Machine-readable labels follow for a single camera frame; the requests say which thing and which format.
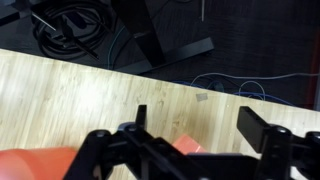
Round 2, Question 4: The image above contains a grey cable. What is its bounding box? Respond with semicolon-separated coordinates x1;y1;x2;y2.
190;71;320;88

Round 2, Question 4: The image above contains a coiled black cable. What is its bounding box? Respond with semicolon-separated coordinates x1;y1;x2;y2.
30;0;118;62

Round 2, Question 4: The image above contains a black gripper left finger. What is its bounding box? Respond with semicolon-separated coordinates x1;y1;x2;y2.
63;104;214;180

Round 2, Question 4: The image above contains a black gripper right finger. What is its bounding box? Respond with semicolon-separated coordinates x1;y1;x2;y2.
235;106;320;180

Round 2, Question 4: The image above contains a grey tape patch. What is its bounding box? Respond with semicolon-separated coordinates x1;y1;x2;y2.
195;92;209;102

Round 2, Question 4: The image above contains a black desk leg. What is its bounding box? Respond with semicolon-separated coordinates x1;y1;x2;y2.
110;0;215;75

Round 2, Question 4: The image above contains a blue cable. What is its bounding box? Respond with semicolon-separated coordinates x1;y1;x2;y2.
170;79;296;108

